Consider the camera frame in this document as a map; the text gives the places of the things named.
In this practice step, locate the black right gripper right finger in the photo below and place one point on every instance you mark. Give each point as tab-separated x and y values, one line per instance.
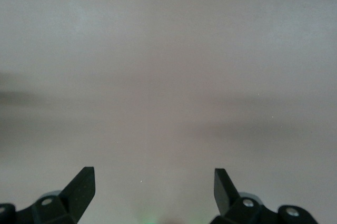
226	200

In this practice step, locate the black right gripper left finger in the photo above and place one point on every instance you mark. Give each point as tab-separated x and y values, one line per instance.
76	197

